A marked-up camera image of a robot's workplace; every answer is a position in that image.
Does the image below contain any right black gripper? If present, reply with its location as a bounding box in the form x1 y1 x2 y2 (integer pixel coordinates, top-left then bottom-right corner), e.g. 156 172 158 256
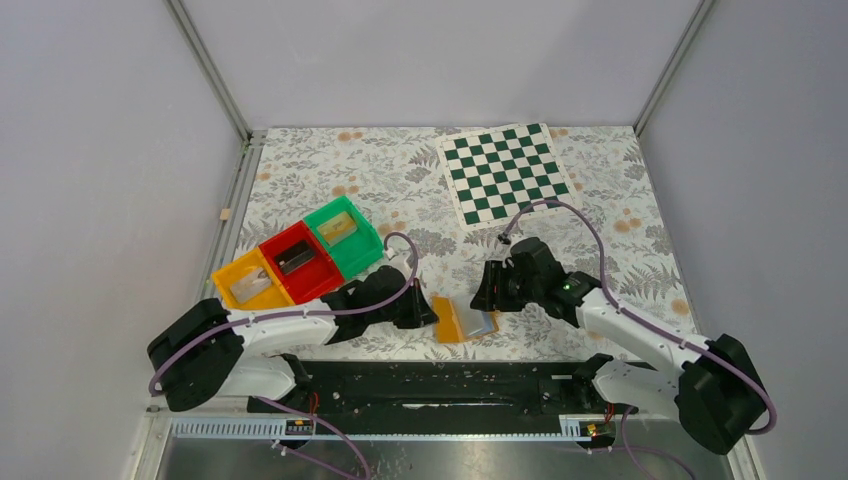
469 259 543 312

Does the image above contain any orange card holder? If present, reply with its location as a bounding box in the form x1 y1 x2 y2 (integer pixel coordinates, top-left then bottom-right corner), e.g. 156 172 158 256
432 294 499 344

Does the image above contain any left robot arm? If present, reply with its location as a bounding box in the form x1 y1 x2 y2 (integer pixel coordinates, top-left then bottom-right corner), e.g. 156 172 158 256
147 265 438 412

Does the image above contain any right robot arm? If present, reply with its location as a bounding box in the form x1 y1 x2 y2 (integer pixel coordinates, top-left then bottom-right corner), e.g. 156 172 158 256
470 237 767 455

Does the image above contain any gold card in green bin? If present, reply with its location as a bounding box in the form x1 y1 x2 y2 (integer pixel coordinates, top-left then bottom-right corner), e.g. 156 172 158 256
317 212 358 246

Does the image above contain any black card in red bin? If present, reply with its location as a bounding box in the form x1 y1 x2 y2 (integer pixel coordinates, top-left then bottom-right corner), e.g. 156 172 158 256
274 240 316 275

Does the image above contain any silver card in yellow bin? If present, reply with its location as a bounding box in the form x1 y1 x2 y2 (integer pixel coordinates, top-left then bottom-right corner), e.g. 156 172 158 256
230 268 272 304

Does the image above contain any green plastic bin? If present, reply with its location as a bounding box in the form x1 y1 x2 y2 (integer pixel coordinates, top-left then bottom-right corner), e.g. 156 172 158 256
304 196 383 280

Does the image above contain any green white chessboard mat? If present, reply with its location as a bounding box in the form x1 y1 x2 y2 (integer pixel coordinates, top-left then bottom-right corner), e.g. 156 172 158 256
435 123 583 232

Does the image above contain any red plastic bin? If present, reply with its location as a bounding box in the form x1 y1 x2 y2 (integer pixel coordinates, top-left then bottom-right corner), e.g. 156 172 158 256
259 221 344 304

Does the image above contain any yellow plastic bin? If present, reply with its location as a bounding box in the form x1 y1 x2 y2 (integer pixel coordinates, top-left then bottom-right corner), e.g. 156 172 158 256
211 248 294 310

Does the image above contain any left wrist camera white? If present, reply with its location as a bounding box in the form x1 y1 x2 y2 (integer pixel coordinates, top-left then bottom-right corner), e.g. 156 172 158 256
384 248 412 277

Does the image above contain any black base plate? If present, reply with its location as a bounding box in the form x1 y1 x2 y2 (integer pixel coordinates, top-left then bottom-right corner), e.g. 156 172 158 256
280 360 610 436

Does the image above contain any aluminium rail front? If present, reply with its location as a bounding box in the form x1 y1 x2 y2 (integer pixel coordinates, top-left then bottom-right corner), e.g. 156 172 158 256
152 374 747 444

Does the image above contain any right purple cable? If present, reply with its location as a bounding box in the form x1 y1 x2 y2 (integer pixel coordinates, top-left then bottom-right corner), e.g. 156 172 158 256
498 198 778 480

